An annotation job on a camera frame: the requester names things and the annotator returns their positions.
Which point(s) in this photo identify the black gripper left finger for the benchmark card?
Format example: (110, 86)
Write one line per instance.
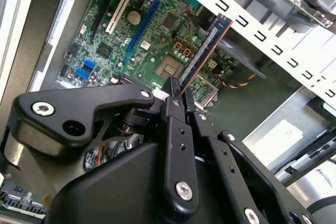
(178, 155)

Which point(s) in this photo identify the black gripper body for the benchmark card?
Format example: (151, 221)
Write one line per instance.
(110, 197)

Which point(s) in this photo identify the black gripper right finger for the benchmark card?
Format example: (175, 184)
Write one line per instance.
(220, 155)

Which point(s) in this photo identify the blue RAM stick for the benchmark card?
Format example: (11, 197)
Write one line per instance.
(206, 48)

